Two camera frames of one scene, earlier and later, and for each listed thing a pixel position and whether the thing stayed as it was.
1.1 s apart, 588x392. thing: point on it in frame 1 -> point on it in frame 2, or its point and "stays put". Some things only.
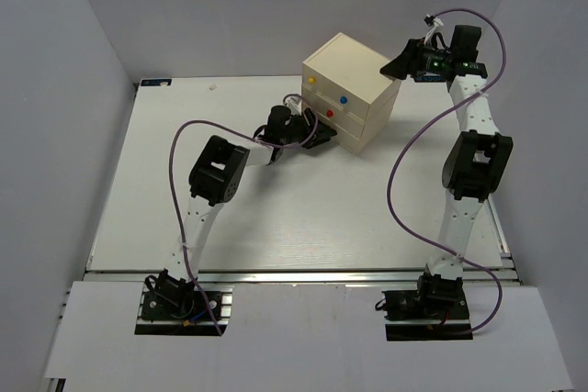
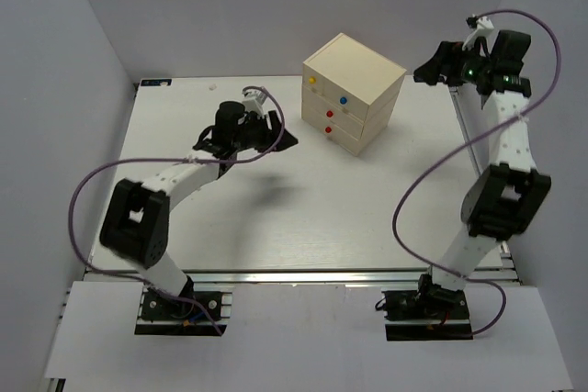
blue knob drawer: (346, 102) stays put
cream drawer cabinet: (344, 87) stays put
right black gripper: (414, 61) -> (446, 61)
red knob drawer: (343, 137) stays put
